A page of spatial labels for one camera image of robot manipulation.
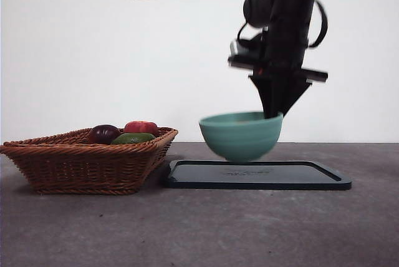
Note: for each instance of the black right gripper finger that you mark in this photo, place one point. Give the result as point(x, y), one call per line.
point(286, 95)
point(263, 92)

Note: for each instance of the teal ceramic bowl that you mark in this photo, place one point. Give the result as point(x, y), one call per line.
point(243, 140)

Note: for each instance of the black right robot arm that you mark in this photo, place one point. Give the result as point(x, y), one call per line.
point(290, 8)

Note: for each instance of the dark teal rectangular tray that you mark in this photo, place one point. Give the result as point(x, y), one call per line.
point(249, 175)

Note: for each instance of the red fruit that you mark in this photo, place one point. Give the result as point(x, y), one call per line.
point(141, 127)

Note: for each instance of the green fruit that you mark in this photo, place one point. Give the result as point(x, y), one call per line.
point(132, 138)

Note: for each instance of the dark purple fruit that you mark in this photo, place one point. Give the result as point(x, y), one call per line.
point(103, 134)

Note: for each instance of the brown wicker basket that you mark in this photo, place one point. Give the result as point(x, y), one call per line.
point(81, 167)

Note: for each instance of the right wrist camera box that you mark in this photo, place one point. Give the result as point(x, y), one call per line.
point(246, 50)

